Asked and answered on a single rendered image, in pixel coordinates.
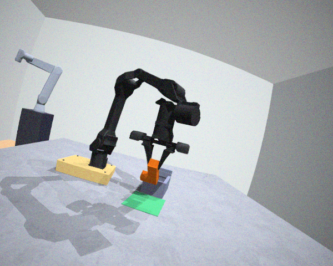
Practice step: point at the orange l-shaped part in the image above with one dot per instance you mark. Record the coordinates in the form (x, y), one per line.
(152, 175)

